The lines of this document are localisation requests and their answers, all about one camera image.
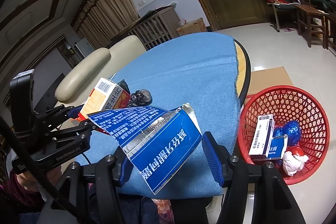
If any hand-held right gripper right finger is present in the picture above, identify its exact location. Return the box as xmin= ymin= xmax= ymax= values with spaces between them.
xmin=201 ymin=131 xmax=307 ymax=224

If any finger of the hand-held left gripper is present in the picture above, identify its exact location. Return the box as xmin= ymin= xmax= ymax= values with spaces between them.
xmin=35 ymin=105 xmax=84 ymax=125
xmin=51 ymin=119 xmax=99 ymax=141

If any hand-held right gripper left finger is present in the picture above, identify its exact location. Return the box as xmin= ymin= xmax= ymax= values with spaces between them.
xmin=37 ymin=147 xmax=135 ymax=224

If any orange drink carton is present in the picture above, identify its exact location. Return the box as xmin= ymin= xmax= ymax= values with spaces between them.
xmin=79 ymin=77 xmax=132 ymax=121

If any large blue carton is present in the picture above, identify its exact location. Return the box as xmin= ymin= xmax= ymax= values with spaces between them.
xmin=87 ymin=103 xmax=202 ymax=194

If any small blue box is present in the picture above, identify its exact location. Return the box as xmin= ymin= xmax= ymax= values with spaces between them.
xmin=265 ymin=135 xmax=289 ymax=160

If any red plastic mesh basket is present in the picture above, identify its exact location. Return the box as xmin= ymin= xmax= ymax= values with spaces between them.
xmin=240 ymin=85 xmax=331 ymax=186

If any cream leather sofa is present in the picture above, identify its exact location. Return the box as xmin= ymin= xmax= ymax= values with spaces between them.
xmin=55 ymin=35 xmax=147 ymax=109

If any white medicine box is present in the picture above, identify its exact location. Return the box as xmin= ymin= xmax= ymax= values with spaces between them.
xmin=248 ymin=114 xmax=276 ymax=156

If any black plastic bag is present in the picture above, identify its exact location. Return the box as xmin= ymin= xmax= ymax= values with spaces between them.
xmin=117 ymin=79 xmax=153 ymax=108

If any white crumpled paper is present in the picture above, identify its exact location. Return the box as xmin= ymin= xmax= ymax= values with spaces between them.
xmin=282 ymin=151 xmax=310 ymax=176

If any blue foil ball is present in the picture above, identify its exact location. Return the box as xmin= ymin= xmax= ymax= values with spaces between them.
xmin=273 ymin=120 xmax=300 ymax=147

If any red foil ball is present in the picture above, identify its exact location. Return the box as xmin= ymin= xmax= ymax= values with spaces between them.
xmin=287 ymin=145 xmax=306 ymax=159

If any blue tablecloth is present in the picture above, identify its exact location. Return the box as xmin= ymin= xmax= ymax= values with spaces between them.
xmin=87 ymin=32 xmax=239 ymax=198

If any round black-rimmed table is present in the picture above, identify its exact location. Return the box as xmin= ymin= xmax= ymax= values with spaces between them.
xmin=232 ymin=39 xmax=252 ymax=119

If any large cardboard box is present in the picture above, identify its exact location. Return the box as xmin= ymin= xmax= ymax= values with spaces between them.
xmin=244 ymin=67 xmax=294 ymax=96

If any beige striped curtain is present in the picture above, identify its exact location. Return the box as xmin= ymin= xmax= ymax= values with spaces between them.
xmin=71 ymin=0 xmax=139 ymax=45

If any wooden slatted crib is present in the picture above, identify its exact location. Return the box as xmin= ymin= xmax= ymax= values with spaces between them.
xmin=127 ymin=5 xmax=181 ymax=51

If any small cardboard box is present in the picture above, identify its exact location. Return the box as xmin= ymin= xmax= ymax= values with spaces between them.
xmin=176 ymin=17 xmax=208 ymax=36

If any dark wooden stool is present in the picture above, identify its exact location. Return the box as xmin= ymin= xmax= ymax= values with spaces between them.
xmin=294 ymin=4 xmax=331 ymax=47

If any white wall appliance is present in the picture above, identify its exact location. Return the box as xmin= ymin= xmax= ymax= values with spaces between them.
xmin=75 ymin=38 xmax=95 ymax=58

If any metal frame chair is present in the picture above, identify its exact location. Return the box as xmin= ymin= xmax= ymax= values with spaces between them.
xmin=256 ymin=0 xmax=305 ymax=31

